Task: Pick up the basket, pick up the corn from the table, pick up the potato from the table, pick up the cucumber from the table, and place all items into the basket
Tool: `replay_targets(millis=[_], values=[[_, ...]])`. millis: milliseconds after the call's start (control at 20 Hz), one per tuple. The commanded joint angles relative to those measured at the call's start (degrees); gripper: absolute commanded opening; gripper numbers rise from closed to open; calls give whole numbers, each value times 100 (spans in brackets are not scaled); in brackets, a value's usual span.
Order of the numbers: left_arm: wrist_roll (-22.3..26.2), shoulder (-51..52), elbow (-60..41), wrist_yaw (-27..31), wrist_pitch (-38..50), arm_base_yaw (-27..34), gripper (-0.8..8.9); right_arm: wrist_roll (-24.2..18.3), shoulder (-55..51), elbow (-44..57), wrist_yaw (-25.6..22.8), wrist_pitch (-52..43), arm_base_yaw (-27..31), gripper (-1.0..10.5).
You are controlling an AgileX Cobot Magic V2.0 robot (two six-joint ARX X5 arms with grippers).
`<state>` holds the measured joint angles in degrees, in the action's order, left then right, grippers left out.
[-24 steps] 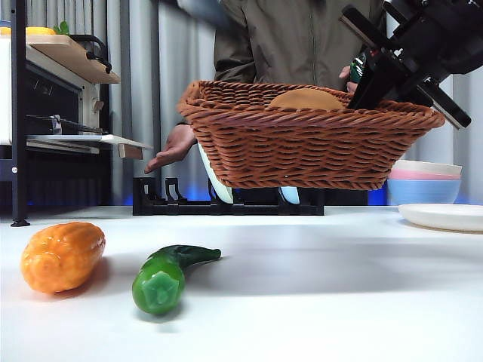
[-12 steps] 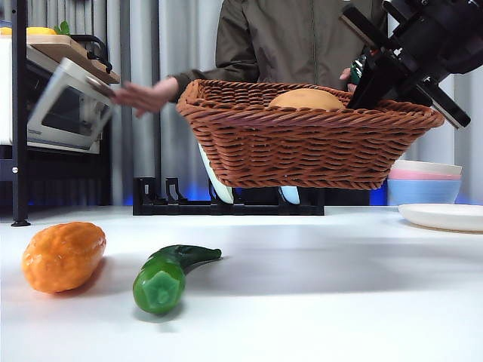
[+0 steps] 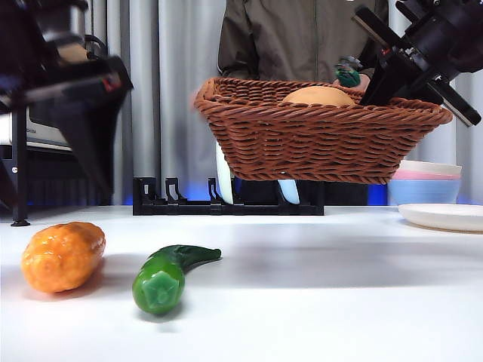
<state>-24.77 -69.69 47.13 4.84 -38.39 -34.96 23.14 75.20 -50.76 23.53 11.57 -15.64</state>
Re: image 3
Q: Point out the beige bowl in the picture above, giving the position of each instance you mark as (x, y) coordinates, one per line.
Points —
(434, 167)

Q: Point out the black metal shelf frame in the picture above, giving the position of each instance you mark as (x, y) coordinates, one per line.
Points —
(19, 169)

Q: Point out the blue bowl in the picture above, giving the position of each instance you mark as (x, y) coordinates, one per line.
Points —
(426, 192)

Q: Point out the light blue plate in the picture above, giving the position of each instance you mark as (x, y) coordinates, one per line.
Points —
(290, 192)

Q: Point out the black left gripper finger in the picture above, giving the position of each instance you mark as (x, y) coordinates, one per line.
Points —
(94, 143)

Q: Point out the green cucumber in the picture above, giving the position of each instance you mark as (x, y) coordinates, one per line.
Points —
(158, 283)

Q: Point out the grey curtain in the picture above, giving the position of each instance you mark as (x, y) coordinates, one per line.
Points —
(173, 75)

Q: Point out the cream toaster oven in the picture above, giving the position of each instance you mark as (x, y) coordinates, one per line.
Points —
(45, 132)

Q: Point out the orange corn cob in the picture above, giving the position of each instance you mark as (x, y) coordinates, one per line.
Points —
(60, 260)

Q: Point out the pale grey camera box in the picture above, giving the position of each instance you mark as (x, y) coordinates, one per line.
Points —
(64, 22)

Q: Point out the cream white plate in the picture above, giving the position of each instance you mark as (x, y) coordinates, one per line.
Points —
(445, 216)

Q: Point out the pale green plate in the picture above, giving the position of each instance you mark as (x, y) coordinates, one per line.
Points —
(225, 181)

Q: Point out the rainbow stick with green end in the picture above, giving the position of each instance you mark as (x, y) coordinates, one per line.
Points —
(349, 73)

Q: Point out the person's right hand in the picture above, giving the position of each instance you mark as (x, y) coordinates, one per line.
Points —
(365, 82)

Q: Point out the pink bowl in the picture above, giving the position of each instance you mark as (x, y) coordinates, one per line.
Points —
(426, 175)

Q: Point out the person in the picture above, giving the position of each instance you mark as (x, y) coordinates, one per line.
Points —
(294, 37)

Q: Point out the black dish rack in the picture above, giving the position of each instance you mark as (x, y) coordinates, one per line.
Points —
(188, 207)

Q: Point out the tan potato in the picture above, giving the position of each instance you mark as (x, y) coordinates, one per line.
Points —
(320, 96)

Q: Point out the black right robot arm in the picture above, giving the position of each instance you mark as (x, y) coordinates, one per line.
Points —
(453, 34)

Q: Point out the brown wicker basket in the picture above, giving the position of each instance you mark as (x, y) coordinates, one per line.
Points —
(320, 143)

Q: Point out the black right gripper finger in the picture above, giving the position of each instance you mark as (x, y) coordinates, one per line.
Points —
(377, 79)
(398, 81)

